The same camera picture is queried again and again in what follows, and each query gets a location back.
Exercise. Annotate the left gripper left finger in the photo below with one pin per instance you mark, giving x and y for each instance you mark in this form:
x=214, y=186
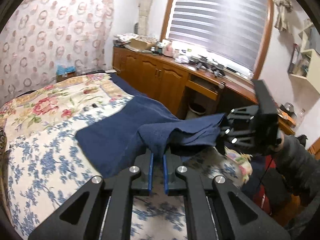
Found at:
x=102, y=208

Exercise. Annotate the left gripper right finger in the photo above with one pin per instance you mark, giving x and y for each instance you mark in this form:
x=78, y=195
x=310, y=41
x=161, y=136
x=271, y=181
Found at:
x=215, y=208

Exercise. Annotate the navy blue printed t-shirt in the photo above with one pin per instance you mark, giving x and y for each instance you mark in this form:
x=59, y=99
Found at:
x=112, y=144

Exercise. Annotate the dark sleeved right forearm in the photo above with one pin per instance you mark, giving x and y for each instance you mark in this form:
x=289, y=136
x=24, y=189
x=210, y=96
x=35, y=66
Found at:
x=299, y=168

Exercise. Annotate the right hand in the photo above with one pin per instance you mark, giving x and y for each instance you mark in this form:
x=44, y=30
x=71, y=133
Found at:
x=278, y=145

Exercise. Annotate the blue floral white bedsheet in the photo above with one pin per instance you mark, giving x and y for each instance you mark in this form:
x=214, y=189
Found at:
x=43, y=170

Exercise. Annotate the floral pink quilt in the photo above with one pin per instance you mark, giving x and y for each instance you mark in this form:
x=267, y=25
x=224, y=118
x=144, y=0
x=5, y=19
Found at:
x=55, y=103

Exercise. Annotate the striped window blind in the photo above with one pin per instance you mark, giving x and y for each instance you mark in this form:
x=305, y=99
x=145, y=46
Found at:
x=232, y=29

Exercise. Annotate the wooden sideboard cabinet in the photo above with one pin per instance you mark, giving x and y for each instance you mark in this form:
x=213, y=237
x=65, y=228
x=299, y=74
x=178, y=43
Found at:
x=177, y=86

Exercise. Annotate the pink container on cabinet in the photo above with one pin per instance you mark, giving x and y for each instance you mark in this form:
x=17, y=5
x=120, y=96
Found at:
x=168, y=50

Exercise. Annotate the cardboard box on cabinet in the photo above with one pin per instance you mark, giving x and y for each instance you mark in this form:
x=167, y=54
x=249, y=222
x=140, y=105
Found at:
x=143, y=42

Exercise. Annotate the stack of papers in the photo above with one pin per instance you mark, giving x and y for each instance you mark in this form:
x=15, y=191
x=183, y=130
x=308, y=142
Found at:
x=123, y=39

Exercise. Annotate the circle patterned curtain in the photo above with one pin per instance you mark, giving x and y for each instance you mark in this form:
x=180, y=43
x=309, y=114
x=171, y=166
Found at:
x=44, y=35

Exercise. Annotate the beige side curtain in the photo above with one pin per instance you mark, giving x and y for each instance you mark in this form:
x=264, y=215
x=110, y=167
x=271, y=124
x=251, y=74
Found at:
x=144, y=11

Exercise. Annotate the white wall shelf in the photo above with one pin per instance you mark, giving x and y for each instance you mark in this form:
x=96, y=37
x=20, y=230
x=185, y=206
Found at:
x=304, y=66

